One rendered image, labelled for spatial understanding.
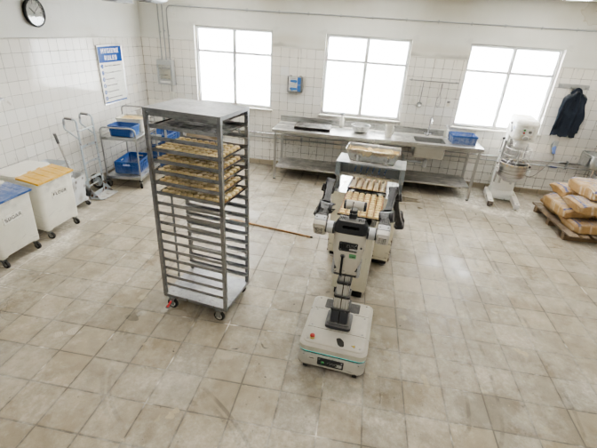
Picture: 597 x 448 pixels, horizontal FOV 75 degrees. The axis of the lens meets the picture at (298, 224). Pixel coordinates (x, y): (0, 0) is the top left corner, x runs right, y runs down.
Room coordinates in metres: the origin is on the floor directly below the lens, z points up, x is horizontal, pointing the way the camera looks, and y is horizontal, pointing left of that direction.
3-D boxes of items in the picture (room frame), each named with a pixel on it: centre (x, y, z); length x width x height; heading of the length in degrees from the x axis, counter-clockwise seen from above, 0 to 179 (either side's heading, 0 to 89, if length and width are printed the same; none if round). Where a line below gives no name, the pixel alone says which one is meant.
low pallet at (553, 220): (5.25, -4.12, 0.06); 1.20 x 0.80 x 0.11; 174
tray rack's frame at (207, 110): (3.01, 0.83, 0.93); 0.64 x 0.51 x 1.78; 74
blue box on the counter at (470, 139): (6.37, -2.59, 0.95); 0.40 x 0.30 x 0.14; 85
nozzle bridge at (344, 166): (4.02, -0.74, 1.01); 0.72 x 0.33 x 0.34; 76
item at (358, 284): (3.53, -0.62, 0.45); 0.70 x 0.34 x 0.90; 166
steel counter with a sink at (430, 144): (6.57, -1.19, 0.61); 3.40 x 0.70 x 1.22; 82
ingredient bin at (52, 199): (4.18, 3.11, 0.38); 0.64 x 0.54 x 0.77; 80
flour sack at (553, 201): (5.28, -3.90, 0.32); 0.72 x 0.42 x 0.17; 176
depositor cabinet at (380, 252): (4.48, -0.85, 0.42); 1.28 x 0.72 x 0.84; 166
